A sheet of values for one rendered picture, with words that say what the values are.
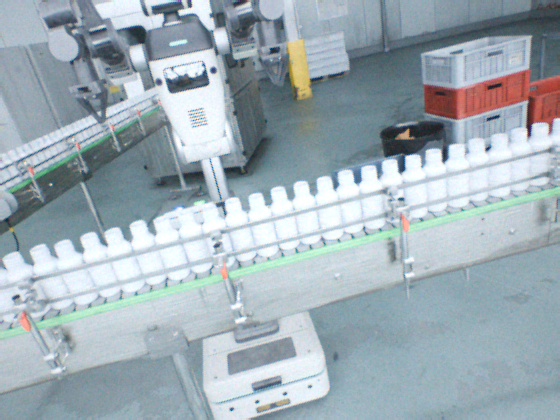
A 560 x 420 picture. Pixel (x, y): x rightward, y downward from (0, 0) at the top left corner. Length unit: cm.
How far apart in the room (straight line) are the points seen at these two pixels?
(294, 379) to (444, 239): 96
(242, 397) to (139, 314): 88
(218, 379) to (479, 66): 257
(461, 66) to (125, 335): 267
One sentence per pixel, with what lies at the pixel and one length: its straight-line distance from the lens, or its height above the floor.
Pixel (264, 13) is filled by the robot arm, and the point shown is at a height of 156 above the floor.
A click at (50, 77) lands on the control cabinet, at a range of 769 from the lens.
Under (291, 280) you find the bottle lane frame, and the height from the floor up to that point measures 93.
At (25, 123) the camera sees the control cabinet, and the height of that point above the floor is 88.
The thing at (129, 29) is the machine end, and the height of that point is 172.
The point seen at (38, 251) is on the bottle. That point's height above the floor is 116.
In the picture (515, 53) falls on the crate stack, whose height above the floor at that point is 102.
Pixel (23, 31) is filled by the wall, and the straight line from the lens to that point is 1376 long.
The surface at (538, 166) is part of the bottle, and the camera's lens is 132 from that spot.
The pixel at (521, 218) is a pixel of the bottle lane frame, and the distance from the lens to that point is 131.
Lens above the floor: 155
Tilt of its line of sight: 24 degrees down
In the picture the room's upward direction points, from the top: 12 degrees counter-clockwise
